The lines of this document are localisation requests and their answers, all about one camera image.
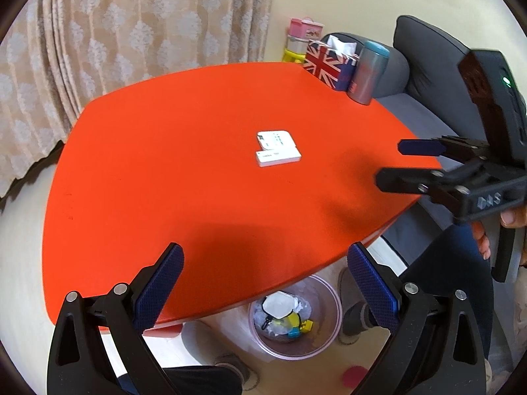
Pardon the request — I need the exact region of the person's right hand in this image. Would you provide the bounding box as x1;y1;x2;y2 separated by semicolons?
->
473;208;527;268

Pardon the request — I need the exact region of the grey teal tumbler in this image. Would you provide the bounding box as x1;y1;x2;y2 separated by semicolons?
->
347;41;390;105

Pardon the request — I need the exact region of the white zip pouch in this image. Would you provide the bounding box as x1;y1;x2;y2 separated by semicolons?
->
263;292;298;319

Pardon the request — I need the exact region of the pink round object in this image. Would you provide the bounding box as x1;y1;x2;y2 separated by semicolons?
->
344;365;369;387

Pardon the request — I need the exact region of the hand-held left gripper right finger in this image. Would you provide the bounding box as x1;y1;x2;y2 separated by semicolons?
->
347;242;488;395

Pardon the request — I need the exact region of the beige patterned curtain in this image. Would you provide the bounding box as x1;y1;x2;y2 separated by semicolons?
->
0;0;281;198

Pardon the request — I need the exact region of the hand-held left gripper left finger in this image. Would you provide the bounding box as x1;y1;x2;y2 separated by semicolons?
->
46;243;184;395

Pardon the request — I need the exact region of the yellow container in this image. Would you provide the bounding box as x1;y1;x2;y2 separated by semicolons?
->
282;48;307;65

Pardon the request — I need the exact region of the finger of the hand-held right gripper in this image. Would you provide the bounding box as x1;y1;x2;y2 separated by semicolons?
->
397;136;490;161
375;162;484;204

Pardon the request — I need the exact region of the grey sofa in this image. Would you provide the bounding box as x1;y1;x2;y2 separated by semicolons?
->
319;15;527;274

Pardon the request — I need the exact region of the white tissue paper in bag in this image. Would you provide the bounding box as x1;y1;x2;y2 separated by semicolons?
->
327;35;359;55

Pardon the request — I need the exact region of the grey left slipper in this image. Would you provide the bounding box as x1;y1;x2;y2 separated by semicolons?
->
214;352;252;391

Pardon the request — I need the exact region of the clear plastic trash bin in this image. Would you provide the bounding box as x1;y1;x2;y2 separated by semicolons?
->
248;275;343;358

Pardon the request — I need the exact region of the pink handled box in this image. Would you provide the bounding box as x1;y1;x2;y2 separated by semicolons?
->
287;17;322;52

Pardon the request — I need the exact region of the white small device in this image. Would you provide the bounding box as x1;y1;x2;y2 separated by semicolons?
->
257;130;298;151

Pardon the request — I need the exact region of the union jack tissue box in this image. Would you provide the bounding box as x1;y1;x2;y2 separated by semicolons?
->
304;40;358;91

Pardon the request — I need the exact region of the white flat box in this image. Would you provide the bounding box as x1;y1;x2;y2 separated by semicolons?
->
254;148;302;168

